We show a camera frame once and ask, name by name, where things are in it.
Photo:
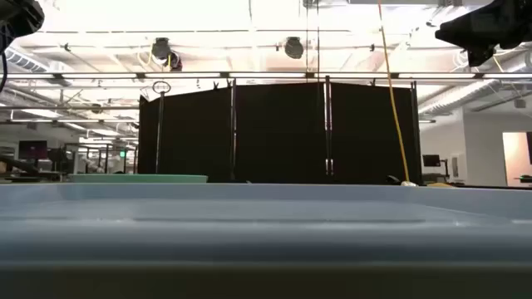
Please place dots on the silver spiral air duct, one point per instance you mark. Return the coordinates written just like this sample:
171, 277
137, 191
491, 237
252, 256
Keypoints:
465, 95
25, 60

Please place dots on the small black monitor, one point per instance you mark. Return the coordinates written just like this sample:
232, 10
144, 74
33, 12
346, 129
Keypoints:
431, 160

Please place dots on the light blue plastic tray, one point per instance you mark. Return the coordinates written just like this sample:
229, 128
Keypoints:
266, 232

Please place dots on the aluminium frame bar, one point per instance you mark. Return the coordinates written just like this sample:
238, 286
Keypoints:
436, 75

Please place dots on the black workstation frame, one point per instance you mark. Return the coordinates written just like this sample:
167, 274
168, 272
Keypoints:
99, 160

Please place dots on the dark red monitor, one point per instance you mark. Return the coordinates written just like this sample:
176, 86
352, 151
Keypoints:
32, 149

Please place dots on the teal round plate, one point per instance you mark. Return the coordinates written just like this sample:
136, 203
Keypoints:
137, 178

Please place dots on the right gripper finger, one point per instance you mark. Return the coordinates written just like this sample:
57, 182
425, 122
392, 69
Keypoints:
474, 29

